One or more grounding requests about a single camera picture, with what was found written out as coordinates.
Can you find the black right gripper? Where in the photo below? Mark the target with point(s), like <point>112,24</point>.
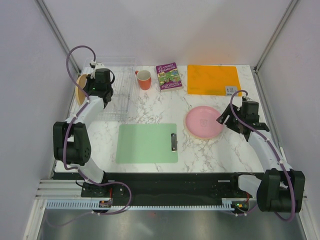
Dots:
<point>228,122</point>

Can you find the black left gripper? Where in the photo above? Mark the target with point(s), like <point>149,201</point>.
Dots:
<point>90,78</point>

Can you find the pink plate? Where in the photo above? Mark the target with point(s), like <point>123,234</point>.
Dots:
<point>203,112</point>

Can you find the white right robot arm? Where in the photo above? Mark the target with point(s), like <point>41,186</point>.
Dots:
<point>281,188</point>

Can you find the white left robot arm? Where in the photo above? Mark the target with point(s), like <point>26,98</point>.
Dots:
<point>71,143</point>

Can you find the tan plate in rack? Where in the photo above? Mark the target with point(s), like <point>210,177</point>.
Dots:
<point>79,94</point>

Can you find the small white label card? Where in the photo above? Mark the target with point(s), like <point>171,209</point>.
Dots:
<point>230,90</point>

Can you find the orange mat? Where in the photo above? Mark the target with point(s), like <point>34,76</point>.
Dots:
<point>211,79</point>

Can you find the orange mug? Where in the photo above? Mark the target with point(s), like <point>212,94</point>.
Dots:
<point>144,79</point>

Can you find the purple paperback book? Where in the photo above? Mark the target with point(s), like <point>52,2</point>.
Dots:
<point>168,77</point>

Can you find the green clipboard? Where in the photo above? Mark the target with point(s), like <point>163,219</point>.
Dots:
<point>147,144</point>

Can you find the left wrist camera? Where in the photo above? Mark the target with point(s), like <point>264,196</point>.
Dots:
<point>96,65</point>

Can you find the white wire dish rack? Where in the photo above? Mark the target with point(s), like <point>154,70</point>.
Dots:
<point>124,86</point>

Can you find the left aluminium frame post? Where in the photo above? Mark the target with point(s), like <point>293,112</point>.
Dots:
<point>53,25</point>

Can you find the aluminium frame post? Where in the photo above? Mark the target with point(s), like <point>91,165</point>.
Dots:
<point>53,25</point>
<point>276,33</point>

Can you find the white slotted cable duct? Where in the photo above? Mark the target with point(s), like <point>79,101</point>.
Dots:
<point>108,204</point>

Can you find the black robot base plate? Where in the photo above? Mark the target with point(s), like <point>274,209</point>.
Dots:
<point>167,188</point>

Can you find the right aluminium frame post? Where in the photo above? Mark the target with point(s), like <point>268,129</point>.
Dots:
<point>276,33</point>

